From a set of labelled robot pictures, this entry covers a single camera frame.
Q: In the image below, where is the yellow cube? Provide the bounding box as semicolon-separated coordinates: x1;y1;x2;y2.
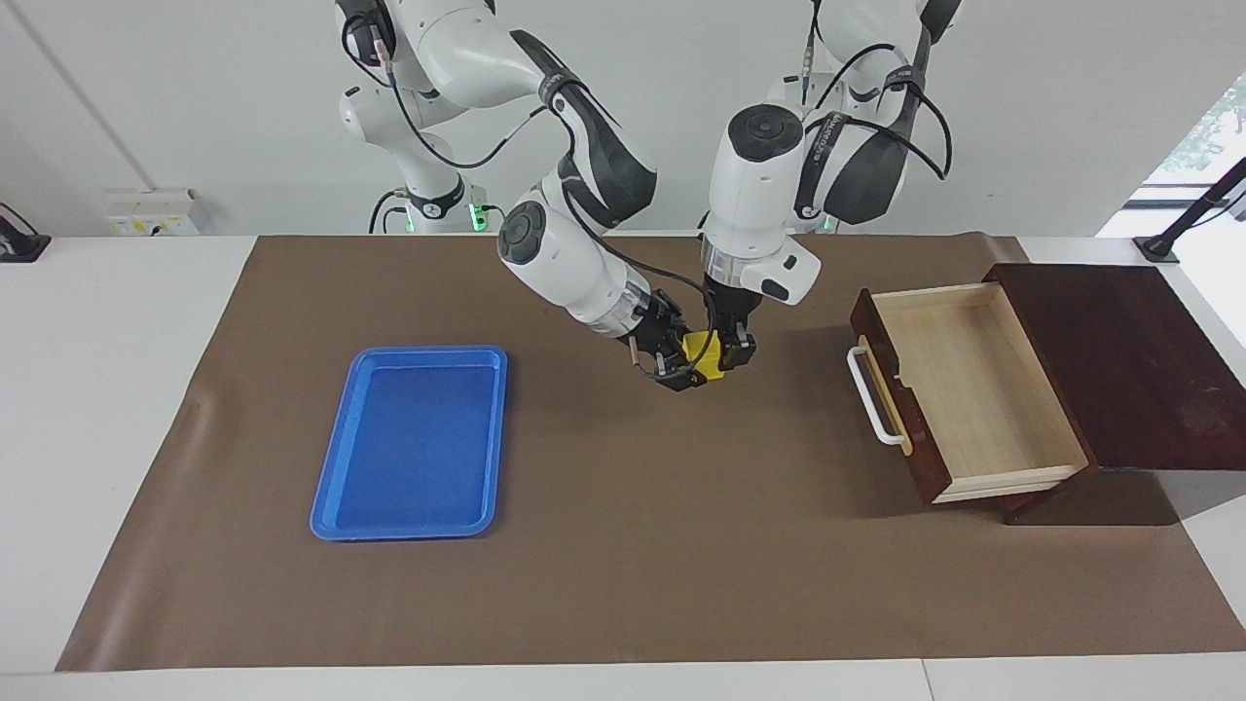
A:
681;331;728;383

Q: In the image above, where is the white drawer handle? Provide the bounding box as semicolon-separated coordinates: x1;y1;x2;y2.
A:
846;346;908;447

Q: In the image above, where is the wooden drawer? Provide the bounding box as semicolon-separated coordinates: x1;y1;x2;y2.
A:
849;282;1091;505

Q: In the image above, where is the dark wooden drawer cabinet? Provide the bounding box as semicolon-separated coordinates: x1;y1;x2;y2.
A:
981;261;1246;527

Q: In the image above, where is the brown table mat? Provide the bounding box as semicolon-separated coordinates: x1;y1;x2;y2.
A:
55;232;1246;673

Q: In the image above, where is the blue plastic tray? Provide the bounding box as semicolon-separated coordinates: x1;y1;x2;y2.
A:
310;345;509;542

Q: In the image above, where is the black mounting stand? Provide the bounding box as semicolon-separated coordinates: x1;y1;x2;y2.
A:
1134;156;1246;266

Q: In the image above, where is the bright window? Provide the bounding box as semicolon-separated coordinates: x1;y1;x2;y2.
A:
1134;73;1246;210

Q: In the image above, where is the black clamp base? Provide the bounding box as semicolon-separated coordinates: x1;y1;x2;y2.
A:
0;203;52;264

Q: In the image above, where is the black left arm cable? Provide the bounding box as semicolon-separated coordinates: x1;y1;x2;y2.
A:
798;0;950;181

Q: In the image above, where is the white wall socket box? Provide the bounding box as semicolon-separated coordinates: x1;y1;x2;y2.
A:
105;190;202;238

